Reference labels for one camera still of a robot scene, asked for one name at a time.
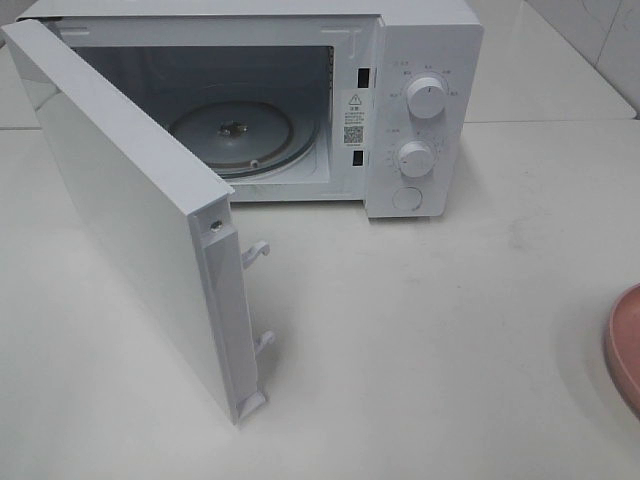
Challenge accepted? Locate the white microwave door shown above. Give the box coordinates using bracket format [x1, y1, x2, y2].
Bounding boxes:
[2, 20, 274, 423]

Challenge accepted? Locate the white microwave oven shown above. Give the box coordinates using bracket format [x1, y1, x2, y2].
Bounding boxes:
[5, 1, 484, 218]

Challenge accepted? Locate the pink round plate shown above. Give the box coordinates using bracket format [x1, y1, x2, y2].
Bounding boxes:
[604, 285, 639, 417]

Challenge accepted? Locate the white upper power knob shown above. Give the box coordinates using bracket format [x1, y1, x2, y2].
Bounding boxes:
[406, 75, 447, 119]

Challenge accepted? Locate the glass turntable plate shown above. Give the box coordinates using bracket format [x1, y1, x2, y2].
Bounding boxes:
[169, 84, 328, 179]

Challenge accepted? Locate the white timer knob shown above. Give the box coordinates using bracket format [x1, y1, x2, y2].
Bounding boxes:
[397, 141, 437, 178]

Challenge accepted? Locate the white round door button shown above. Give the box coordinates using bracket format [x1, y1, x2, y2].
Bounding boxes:
[392, 187, 423, 211]

